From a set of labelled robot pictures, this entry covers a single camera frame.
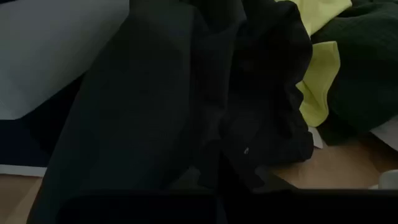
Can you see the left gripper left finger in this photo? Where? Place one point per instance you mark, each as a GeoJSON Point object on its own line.
{"type": "Point", "coordinates": [186, 179]}

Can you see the white paper tag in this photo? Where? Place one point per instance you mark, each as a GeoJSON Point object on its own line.
{"type": "Point", "coordinates": [316, 138]}

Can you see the yellow garment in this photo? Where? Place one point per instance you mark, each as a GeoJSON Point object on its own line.
{"type": "Point", "coordinates": [320, 77]}

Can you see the navy fabric basket white band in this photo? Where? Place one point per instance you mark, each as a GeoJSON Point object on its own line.
{"type": "Point", "coordinates": [46, 46]}

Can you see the dark green garment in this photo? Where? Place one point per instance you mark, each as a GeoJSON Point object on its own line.
{"type": "Point", "coordinates": [367, 62]}

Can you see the white rounded object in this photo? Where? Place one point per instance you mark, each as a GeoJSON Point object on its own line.
{"type": "Point", "coordinates": [388, 180]}

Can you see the large black garment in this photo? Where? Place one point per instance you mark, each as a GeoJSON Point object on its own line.
{"type": "Point", "coordinates": [155, 93]}

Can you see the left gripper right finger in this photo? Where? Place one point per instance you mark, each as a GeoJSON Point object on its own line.
{"type": "Point", "coordinates": [267, 182]}

